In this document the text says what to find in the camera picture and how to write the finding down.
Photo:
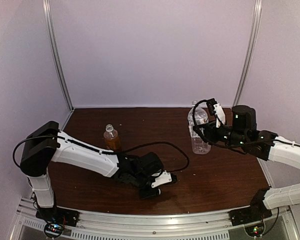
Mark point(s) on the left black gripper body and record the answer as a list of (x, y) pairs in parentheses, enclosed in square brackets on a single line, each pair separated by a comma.
[(144, 194)]

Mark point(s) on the front aluminium rail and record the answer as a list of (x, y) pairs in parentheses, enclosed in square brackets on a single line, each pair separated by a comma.
[(215, 225)]

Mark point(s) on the aluminium frame post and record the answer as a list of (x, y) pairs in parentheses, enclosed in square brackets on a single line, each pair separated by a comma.
[(55, 53), (254, 32)]

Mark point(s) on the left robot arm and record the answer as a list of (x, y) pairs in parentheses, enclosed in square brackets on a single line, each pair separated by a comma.
[(49, 144)]

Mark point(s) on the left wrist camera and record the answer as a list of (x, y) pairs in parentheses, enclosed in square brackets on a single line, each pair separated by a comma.
[(163, 179)]

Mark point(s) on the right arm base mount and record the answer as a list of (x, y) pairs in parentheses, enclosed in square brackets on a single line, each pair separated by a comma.
[(252, 217)]

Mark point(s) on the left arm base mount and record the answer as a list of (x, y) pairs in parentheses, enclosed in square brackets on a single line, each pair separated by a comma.
[(56, 219)]

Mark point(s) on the brown tea bottle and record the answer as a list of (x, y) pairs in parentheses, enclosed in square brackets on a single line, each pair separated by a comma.
[(111, 138)]

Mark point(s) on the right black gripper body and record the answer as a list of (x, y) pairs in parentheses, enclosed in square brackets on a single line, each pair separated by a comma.
[(214, 138)]

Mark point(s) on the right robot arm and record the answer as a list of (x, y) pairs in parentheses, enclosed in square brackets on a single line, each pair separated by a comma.
[(243, 137)]

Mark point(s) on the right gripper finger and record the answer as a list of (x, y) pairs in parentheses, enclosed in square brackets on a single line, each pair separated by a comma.
[(212, 124), (201, 131)]

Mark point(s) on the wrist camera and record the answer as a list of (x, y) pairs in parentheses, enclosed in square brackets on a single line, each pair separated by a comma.
[(215, 109), (163, 179)]

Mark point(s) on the left aluminium frame post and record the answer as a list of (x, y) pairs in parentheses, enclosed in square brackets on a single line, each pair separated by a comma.
[(55, 53)]

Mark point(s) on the right aluminium frame post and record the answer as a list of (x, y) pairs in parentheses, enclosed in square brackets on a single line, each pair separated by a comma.
[(254, 32)]

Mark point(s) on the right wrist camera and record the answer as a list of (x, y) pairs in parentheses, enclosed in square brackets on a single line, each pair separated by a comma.
[(215, 109)]

